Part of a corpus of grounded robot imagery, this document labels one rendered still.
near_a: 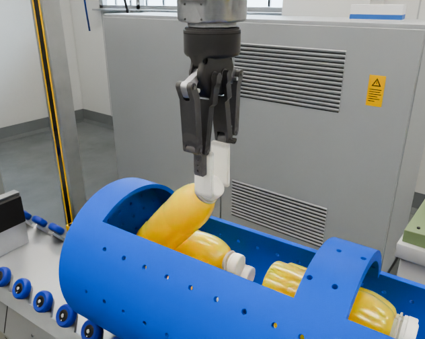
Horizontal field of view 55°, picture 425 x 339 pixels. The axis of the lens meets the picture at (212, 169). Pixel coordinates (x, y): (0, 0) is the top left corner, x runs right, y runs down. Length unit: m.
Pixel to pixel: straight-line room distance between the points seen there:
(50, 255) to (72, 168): 0.38
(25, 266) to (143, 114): 2.06
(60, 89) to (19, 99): 4.10
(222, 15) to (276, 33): 1.78
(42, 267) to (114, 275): 0.49
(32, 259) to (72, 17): 4.81
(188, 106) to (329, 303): 0.30
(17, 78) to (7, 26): 0.58
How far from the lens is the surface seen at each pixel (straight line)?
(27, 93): 5.50
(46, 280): 1.09
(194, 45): 0.53
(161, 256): 0.62
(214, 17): 0.52
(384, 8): 2.25
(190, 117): 0.53
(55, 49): 1.36
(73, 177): 1.46
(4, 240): 1.21
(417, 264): 1.14
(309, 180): 2.36
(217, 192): 0.61
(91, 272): 0.70
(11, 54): 5.38
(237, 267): 0.73
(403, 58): 2.06
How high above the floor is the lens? 1.55
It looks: 23 degrees down
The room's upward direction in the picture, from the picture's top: straight up
